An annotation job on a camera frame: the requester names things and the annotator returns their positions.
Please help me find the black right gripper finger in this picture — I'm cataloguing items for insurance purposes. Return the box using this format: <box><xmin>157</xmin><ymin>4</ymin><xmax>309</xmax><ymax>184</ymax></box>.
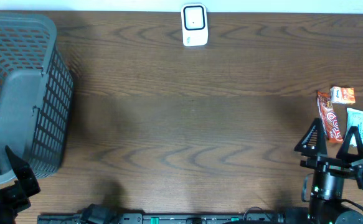
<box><xmin>336</xmin><ymin>125</ymin><xmax>363</xmax><ymax>163</ymax></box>
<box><xmin>294</xmin><ymin>118</ymin><xmax>328</xmax><ymax>156</ymax></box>

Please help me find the white barcode scanner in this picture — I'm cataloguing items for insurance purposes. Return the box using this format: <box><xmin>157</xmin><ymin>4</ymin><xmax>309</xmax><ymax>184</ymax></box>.
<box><xmin>181</xmin><ymin>3</ymin><xmax>209</xmax><ymax>47</ymax></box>

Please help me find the grey plastic mesh basket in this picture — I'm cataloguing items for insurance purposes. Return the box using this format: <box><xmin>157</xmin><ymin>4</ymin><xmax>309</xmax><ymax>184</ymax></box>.
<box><xmin>0</xmin><ymin>12</ymin><xmax>73</xmax><ymax>184</ymax></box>

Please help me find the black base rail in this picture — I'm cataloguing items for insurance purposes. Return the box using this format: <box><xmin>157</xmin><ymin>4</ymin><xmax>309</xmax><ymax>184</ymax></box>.
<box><xmin>37</xmin><ymin>213</ymin><xmax>308</xmax><ymax>224</ymax></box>

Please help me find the teal white wipes packet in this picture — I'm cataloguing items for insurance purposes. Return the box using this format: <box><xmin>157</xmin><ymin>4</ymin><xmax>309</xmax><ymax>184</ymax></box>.
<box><xmin>346</xmin><ymin>108</ymin><xmax>363</xmax><ymax>143</ymax></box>

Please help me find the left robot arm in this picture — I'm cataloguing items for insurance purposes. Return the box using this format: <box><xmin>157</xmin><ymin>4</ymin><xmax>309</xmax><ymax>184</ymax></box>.
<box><xmin>0</xmin><ymin>146</ymin><xmax>121</xmax><ymax>224</ymax></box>

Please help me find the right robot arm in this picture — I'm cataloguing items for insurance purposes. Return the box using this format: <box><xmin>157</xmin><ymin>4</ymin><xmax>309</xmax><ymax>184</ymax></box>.
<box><xmin>284</xmin><ymin>118</ymin><xmax>363</xmax><ymax>223</ymax></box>

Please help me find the orange small box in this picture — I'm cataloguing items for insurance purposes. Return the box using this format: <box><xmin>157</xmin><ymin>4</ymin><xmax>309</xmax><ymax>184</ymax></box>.
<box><xmin>330</xmin><ymin>86</ymin><xmax>356</xmax><ymax>105</ymax></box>

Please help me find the red patterned packet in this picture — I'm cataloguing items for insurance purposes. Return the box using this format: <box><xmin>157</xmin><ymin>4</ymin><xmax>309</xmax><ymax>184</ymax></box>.
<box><xmin>316</xmin><ymin>91</ymin><xmax>343</xmax><ymax>143</ymax></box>

